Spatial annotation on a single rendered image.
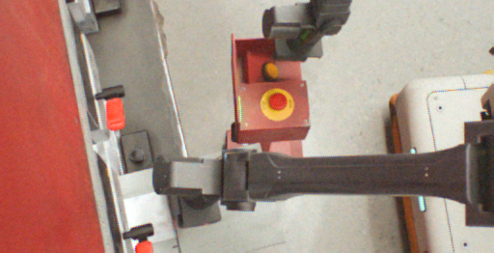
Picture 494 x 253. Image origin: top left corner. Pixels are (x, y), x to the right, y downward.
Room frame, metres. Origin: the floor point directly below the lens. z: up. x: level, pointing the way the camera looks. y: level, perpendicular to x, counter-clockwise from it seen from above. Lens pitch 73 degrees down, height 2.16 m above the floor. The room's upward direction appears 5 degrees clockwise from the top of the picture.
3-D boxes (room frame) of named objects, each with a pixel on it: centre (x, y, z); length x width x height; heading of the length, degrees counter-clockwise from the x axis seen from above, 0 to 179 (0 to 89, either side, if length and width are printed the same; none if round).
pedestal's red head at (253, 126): (0.49, -0.05, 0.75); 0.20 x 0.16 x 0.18; 9
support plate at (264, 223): (0.17, 0.07, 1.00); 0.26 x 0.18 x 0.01; 109
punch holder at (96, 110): (0.29, 0.26, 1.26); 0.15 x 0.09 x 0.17; 19
